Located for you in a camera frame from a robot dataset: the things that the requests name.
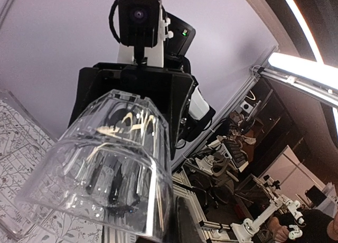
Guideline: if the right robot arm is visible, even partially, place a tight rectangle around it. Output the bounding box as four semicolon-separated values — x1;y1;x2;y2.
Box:
63;62;215;164

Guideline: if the floral tablecloth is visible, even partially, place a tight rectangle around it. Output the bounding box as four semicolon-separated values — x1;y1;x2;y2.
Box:
0;99;104;243

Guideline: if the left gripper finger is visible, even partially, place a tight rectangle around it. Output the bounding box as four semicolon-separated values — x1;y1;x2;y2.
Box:
170;196;204;243

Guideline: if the wire dish rack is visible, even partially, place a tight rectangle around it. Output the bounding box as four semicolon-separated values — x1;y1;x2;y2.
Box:
0;89;106;243

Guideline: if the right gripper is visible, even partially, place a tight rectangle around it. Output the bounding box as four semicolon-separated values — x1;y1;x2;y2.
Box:
68;63;195;157

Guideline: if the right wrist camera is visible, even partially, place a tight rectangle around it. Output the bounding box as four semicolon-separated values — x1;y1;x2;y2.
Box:
164;13;196;57

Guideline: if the clear glass cup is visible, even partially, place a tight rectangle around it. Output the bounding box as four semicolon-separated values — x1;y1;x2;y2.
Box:
15;90;173;242

